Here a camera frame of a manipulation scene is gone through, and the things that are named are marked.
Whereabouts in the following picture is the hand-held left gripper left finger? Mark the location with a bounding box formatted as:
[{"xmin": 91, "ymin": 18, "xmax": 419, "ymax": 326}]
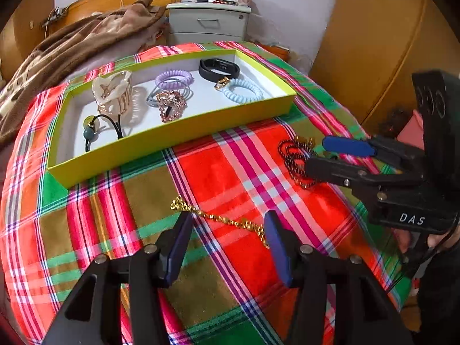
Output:
[{"xmin": 41, "ymin": 211, "xmax": 195, "ymax": 345}]

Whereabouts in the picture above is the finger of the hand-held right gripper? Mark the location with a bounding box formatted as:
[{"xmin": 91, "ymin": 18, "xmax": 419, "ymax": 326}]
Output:
[
  {"xmin": 322, "ymin": 135, "xmax": 426, "ymax": 168},
  {"xmin": 305, "ymin": 155, "xmax": 425, "ymax": 202}
]

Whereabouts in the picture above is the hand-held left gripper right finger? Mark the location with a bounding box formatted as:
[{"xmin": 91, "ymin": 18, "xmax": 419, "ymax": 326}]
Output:
[{"xmin": 264, "ymin": 210, "xmax": 414, "ymax": 345}]

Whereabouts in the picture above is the dark red bead bracelet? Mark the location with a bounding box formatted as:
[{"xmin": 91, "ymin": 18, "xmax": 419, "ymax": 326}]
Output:
[{"xmin": 278, "ymin": 137, "xmax": 319, "ymax": 189}]

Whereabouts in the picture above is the gold chain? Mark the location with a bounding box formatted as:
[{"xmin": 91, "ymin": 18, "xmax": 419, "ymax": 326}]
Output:
[{"xmin": 170, "ymin": 197, "xmax": 270, "ymax": 248}]

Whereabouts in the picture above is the yellow-green cardboard box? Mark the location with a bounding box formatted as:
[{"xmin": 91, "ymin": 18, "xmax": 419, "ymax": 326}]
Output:
[{"xmin": 47, "ymin": 48, "xmax": 297, "ymax": 189}]

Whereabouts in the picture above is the light blue spiral hair tie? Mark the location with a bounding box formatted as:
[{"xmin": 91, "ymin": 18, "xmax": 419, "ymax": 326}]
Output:
[{"xmin": 221, "ymin": 78, "xmax": 264, "ymax": 104}]

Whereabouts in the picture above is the rose gold sequin hair tie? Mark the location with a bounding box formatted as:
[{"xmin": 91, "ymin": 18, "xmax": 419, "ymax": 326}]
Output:
[{"xmin": 155, "ymin": 91, "xmax": 187, "ymax": 123}]

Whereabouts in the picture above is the grey elastic hair tie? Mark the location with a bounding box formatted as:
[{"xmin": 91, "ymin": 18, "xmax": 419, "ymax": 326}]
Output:
[{"xmin": 147, "ymin": 84, "xmax": 195, "ymax": 109}]

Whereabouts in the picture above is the black beaded hair tie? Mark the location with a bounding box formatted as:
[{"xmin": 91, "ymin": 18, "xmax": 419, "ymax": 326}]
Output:
[{"xmin": 83, "ymin": 114, "xmax": 125, "ymax": 152}]

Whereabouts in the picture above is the purple spiral hair tie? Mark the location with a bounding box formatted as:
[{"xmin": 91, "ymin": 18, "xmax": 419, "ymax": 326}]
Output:
[{"xmin": 154, "ymin": 70, "xmax": 193, "ymax": 89}]

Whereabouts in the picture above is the person's right forearm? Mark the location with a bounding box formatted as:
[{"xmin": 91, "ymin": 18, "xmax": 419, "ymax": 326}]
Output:
[{"xmin": 413, "ymin": 244, "xmax": 460, "ymax": 336}]

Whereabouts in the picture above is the person's right hand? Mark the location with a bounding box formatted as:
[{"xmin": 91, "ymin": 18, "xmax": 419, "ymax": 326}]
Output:
[{"xmin": 393, "ymin": 222, "xmax": 460, "ymax": 260}]

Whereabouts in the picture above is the plaid blanket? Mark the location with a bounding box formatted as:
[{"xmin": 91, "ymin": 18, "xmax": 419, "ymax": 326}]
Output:
[{"xmin": 0, "ymin": 41, "xmax": 414, "ymax": 345}]

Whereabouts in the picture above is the wooden door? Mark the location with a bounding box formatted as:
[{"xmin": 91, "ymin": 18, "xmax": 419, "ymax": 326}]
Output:
[{"xmin": 309, "ymin": 0, "xmax": 460, "ymax": 138}]

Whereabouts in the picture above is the orange box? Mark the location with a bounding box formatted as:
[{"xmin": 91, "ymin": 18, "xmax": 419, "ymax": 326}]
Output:
[{"xmin": 264, "ymin": 45, "xmax": 290, "ymax": 62}]

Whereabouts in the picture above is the black smart band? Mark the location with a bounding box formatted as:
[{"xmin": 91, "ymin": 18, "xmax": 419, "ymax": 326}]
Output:
[{"xmin": 199, "ymin": 58, "xmax": 241, "ymax": 81}]

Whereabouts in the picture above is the cream hair claw clip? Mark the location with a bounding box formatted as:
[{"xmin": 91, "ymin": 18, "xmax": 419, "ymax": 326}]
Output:
[{"xmin": 91, "ymin": 71, "xmax": 148, "ymax": 128}]

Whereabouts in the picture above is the grey nightstand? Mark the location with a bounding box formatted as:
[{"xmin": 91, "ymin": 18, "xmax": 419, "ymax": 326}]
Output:
[{"xmin": 166, "ymin": 2, "xmax": 252, "ymax": 45}]

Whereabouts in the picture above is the brown patterned blanket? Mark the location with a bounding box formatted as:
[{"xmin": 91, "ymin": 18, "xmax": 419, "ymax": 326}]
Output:
[{"xmin": 0, "ymin": 0, "xmax": 169, "ymax": 144}]

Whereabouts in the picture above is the wooden headboard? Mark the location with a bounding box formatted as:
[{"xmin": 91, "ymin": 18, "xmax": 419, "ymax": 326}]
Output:
[{"xmin": 45, "ymin": 0, "xmax": 187, "ymax": 37}]

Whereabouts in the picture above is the power strip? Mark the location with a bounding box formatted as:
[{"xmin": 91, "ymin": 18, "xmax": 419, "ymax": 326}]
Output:
[{"xmin": 41, "ymin": 7, "xmax": 69, "ymax": 26}]

